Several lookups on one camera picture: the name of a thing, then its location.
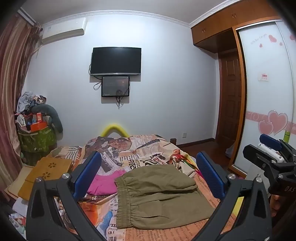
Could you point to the printed blanket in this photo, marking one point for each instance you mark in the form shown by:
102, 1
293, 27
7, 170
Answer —
143, 153

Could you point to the pile of clutter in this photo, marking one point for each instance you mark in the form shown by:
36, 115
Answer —
27, 104

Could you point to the green patterned storage bin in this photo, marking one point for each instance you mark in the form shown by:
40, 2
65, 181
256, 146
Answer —
38, 141

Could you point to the white air conditioner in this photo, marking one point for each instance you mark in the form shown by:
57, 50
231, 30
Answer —
63, 30

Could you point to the bamboo lap table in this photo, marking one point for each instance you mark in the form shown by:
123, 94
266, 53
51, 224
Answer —
46, 171

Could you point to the light wooden board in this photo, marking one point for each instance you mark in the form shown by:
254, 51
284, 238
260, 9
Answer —
19, 180

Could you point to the wooden overhead cabinet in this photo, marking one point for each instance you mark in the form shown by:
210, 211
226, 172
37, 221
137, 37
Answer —
212, 30

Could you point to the striped reddish curtain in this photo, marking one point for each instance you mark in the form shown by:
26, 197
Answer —
13, 81

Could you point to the orange box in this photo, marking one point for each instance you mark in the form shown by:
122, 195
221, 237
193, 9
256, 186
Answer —
38, 126

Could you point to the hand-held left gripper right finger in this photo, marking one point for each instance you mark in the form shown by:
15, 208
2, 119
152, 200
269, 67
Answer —
209, 176

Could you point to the person's right hand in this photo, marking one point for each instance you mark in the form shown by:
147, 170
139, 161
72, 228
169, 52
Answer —
275, 205

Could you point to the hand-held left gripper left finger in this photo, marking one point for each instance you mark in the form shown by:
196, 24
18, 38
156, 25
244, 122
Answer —
89, 171

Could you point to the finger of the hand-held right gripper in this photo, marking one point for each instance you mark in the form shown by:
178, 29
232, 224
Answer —
256, 158
269, 140

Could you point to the olive green pants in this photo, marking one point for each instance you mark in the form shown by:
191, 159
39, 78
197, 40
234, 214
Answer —
159, 197

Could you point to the brown wooden door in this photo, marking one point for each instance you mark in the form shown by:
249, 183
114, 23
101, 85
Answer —
230, 97

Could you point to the grey curved pillow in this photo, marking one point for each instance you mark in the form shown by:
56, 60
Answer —
54, 115

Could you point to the yellow foam tube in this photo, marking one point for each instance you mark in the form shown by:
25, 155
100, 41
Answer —
113, 127

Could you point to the wall-mounted black television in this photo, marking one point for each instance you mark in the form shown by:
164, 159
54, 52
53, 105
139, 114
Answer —
115, 61

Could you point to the pink garment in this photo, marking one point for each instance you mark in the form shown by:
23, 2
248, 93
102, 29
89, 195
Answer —
104, 183

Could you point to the white bag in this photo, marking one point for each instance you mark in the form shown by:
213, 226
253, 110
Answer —
231, 150

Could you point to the dark wooden bed post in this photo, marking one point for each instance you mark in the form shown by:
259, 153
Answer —
173, 140

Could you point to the green bottle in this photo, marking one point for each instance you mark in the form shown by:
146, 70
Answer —
287, 137

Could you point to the small black wall monitor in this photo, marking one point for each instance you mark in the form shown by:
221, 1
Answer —
115, 85

